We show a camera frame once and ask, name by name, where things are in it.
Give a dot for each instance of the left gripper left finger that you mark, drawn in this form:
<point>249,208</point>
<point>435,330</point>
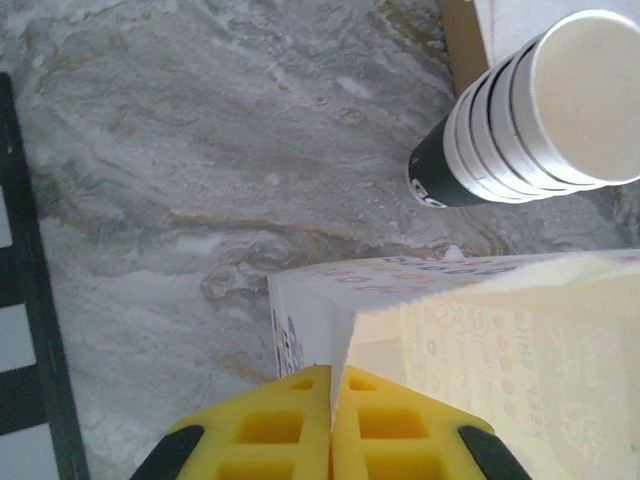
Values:
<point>280,440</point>

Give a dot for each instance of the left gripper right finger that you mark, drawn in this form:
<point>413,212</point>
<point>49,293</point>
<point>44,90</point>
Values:
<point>385,440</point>

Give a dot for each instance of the white printed paper gift bag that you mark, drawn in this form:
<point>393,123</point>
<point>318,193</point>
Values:
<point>500,350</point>

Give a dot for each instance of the black grey chessboard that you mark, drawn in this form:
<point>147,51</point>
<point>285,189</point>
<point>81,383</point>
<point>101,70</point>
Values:
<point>20,350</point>

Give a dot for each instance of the stack of paper cups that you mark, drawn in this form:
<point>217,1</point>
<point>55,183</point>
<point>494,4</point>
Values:
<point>575,90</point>

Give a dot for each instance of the white napkin stack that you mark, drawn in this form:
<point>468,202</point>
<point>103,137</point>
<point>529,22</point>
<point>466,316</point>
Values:
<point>510,20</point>

